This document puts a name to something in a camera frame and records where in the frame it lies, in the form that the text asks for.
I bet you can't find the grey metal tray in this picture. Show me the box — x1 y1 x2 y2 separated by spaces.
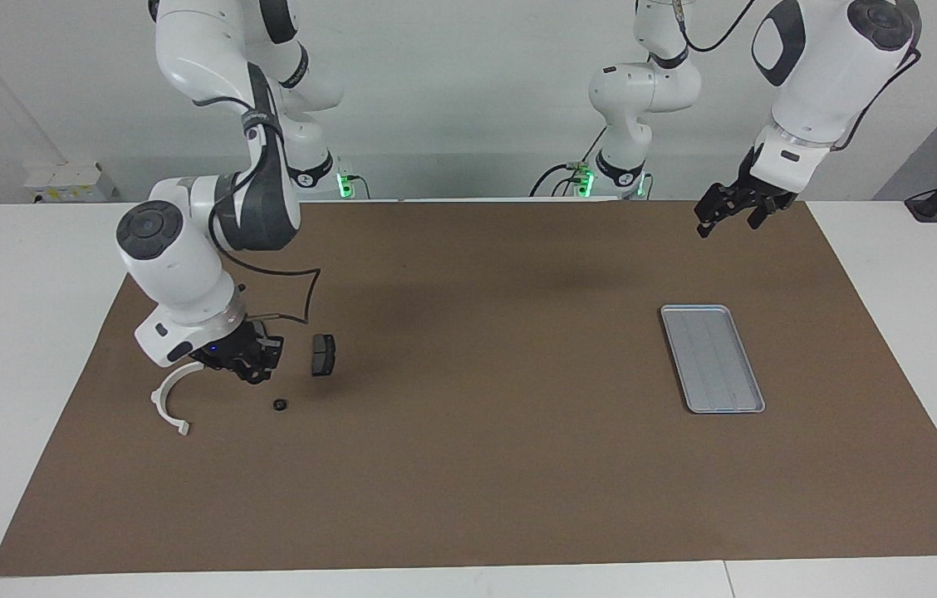
660 304 766 414

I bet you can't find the short rectangular grey brake pad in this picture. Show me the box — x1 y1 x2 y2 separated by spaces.
311 333 337 377

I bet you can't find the brown table mat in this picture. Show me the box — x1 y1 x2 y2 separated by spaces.
0 199 937 577

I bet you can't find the white power box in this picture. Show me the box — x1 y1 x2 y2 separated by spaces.
24 160 120 204

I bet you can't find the white curved plastic bracket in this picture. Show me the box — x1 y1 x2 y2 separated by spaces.
150 364 205 437

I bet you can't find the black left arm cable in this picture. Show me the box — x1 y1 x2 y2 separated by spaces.
676 0 924 152

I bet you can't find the black left base cable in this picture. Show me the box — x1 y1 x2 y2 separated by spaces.
529 125 609 198

